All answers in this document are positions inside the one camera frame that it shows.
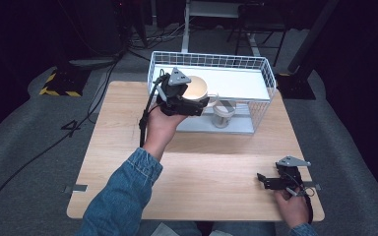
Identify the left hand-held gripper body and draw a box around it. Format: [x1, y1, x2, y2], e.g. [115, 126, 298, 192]
[156, 67, 192, 117]

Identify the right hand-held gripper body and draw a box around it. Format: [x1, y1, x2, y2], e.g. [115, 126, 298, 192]
[275, 155, 312, 195]

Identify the white mug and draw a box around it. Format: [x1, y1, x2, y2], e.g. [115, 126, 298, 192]
[181, 75, 220, 108]

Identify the glass jar with white lid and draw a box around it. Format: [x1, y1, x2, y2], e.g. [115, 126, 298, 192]
[211, 99, 237, 130]

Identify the white wire shelf rack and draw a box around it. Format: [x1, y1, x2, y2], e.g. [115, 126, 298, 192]
[147, 50, 278, 136]

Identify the person's right hand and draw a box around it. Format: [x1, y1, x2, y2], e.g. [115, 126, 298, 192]
[273, 186, 311, 229]

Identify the person's left hand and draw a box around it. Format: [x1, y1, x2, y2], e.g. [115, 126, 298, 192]
[143, 104, 189, 161]

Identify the grey tape piece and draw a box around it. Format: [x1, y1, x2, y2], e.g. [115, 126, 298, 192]
[302, 180, 322, 192]
[63, 184, 89, 194]

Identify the white desk leg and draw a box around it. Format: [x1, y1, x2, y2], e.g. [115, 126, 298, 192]
[180, 0, 244, 54]

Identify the black stand with base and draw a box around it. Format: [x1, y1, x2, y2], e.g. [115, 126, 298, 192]
[275, 0, 341, 101]

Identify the yellow black striped stand base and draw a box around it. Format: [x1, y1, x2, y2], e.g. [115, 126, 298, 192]
[38, 66, 93, 98]

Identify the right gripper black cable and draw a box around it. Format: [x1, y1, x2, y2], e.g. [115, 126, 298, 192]
[294, 178, 315, 226]

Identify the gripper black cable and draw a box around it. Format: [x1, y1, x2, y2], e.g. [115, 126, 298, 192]
[294, 178, 315, 226]
[138, 69, 165, 148]

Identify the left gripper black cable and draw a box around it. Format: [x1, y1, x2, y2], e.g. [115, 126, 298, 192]
[138, 69, 165, 148]

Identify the bundle of floor cables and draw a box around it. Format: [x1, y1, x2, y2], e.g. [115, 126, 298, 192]
[124, 21, 191, 55]

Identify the black metal chair frame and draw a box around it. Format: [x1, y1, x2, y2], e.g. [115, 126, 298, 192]
[225, 3, 290, 67]

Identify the long black floor cable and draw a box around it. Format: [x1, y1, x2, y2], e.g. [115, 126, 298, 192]
[0, 58, 121, 236]

